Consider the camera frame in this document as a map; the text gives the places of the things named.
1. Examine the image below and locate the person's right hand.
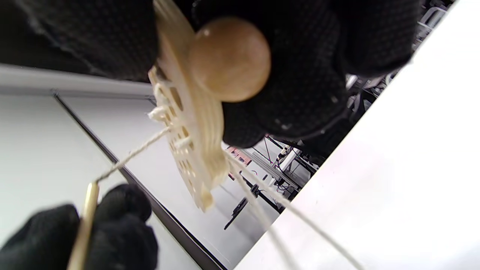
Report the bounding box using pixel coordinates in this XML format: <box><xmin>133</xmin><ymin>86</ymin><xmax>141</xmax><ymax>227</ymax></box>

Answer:
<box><xmin>0</xmin><ymin>0</ymin><xmax>424</xmax><ymax>149</ymax></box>

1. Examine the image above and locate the wooden lacing needle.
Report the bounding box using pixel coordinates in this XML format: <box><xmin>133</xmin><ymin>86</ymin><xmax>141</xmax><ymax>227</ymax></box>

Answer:
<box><xmin>67</xmin><ymin>182</ymin><xmax>101</xmax><ymax>270</ymax></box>

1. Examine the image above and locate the wooden crocodile lacing toy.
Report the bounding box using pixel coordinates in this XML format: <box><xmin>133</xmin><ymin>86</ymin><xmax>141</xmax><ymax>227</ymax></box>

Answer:
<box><xmin>147</xmin><ymin>0</ymin><xmax>230</xmax><ymax>212</ymax></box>

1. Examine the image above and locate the white rope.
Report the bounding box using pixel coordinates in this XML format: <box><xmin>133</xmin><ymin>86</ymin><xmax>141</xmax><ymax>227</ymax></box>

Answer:
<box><xmin>96</xmin><ymin>84</ymin><xmax>364</xmax><ymax>270</ymax></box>

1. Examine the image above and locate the wooden ball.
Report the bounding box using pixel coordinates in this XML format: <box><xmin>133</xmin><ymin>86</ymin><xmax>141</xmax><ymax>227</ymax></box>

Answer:
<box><xmin>188</xmin><ymin>17</ymin><xmax>272</xmax><ymax>103</ymax></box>

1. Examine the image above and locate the person's left hand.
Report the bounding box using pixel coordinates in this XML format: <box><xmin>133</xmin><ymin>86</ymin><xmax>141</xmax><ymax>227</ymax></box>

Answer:
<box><xmin>0</xmin><ymin>184</ymin><xmax>159</xmax><ymax>270</ymax></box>

